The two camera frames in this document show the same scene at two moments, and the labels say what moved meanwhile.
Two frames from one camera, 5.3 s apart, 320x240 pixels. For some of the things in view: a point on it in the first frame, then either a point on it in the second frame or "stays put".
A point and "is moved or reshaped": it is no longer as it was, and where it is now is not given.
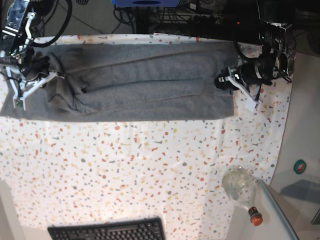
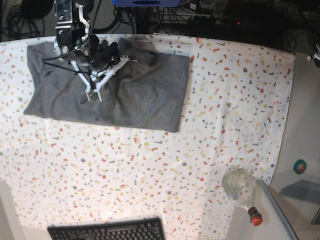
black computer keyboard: x=151 y=228 stays put
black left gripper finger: x=42 y=65 -> x=111 y=50
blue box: x=145 y=3 stays put
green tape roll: x=299 y=166 stays put
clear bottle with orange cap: x=239 y=184 stays put
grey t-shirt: x=128 y=81 is moved or reshaped
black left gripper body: x=34 y=64 -> x=95 y=47
